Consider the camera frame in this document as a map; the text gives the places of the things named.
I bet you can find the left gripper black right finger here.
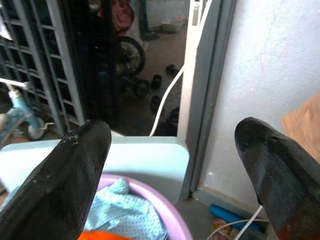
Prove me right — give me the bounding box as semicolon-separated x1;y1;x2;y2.
234;116;320;240

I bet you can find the black bicycle wheel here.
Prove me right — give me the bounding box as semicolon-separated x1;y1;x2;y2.
116;36;146;76

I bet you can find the light blue mesh garment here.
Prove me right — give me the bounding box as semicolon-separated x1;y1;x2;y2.
83;177;169;240

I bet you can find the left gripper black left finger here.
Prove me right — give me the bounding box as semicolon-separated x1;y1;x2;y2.
0;119;113;240

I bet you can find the orange garment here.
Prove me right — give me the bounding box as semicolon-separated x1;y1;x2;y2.
79;230;123;240

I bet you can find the blue tube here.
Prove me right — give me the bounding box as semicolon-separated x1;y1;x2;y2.
209;203;262;231

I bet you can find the thin white cable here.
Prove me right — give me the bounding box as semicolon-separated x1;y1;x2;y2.
206;204;271;240

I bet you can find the thick white cable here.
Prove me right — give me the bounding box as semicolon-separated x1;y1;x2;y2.
148;0;214;137

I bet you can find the grey metal grille gate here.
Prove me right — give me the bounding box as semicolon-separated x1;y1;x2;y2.
0;0;86;137

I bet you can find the grey door frame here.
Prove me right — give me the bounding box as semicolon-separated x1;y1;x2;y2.
177;0;238;201

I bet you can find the purple plastic laundry basin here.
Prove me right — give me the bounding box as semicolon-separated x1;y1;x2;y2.
96;173;194;240

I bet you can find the dark shoe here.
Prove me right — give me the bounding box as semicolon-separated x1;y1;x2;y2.
165;64;180;75
150;74;163;90

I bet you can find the small dark toy tricycle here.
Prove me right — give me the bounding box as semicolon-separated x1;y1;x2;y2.
121;76;151;98

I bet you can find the beige brown garment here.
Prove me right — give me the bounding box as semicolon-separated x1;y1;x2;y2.
280;91;320;151

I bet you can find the light blue child tricycle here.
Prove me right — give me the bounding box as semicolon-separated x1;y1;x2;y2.
0;78;50;145

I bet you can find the red hanging bag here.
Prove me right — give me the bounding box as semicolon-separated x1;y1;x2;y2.
111;0;136;35

